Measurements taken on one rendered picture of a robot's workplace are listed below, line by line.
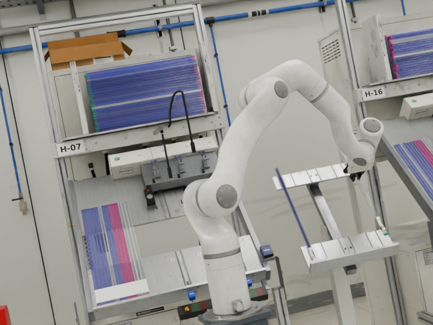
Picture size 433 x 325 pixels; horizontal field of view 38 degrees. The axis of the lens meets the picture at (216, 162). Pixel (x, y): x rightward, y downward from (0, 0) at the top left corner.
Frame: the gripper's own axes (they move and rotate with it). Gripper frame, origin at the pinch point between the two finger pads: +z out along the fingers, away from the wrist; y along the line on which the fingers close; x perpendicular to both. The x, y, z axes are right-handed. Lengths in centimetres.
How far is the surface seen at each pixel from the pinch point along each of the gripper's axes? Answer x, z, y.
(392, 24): -96, 22, -60
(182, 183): -28, 26, 64
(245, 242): 8, 21, 46
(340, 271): 26.3, 26.8, 11.1
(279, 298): 32, 26, 38
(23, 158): -141, 134, 153
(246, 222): -1.5, 22.3, 42.8
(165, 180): -29, 22, 71
